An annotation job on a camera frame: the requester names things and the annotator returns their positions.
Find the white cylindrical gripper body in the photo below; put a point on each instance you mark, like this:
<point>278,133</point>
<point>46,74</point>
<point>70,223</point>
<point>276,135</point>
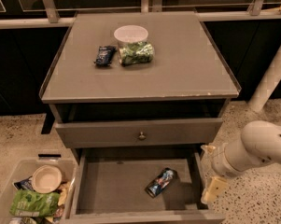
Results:
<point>219,161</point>

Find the blue silver redbull can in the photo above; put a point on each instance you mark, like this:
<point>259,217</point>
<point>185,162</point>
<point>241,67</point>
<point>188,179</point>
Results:
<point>161,182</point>

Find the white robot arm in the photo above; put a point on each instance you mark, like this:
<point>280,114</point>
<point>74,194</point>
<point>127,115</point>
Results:
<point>259,143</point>

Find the closed grey top drawer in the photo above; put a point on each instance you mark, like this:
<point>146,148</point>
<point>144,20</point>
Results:
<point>125,133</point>

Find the round brass drawer knob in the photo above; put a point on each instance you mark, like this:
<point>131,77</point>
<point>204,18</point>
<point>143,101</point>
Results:
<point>141,136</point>

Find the grey wooden drawer cabinet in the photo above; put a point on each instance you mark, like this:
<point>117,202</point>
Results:
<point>187,78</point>

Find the open grey middle drawer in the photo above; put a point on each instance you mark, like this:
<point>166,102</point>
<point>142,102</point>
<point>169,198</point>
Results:
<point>111,182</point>

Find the green patterned can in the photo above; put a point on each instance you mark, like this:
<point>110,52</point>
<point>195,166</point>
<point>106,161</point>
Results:
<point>138,52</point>

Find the white round cup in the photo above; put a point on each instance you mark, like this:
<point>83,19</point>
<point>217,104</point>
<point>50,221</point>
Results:
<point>130,34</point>

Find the dark blue snack packet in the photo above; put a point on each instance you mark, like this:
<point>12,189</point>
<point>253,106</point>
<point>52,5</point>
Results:
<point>104,56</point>

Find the yellow snack wrapper in bin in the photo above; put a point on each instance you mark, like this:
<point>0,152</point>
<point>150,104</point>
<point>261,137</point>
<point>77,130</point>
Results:
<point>63,191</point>

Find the beige paper bowl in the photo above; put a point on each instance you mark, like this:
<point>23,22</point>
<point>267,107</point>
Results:
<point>46,179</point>

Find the clear plastic storage bin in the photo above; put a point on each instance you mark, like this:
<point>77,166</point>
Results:
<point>24,169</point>

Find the dark blue packet in bin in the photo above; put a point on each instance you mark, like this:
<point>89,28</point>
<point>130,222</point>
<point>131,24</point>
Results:
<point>25,184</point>

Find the green chip bag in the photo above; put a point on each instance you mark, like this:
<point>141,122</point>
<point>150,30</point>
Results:
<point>27,203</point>

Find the metal railing frame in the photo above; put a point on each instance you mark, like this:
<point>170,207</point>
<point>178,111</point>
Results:
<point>16,13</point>

